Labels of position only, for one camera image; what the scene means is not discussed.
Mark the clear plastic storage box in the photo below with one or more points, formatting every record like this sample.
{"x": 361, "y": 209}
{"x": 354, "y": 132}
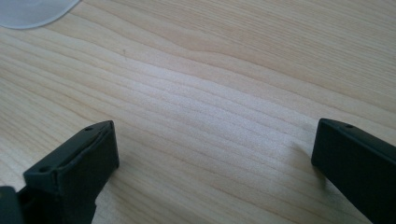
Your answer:
{"x": 28, "y": 12}

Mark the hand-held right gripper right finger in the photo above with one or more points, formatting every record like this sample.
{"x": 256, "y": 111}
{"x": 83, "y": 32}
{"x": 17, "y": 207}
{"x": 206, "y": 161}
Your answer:
{"x": 358, "y": 161}

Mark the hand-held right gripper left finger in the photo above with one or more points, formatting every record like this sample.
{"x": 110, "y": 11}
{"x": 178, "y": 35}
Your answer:
{"x": 77, "y": 168}

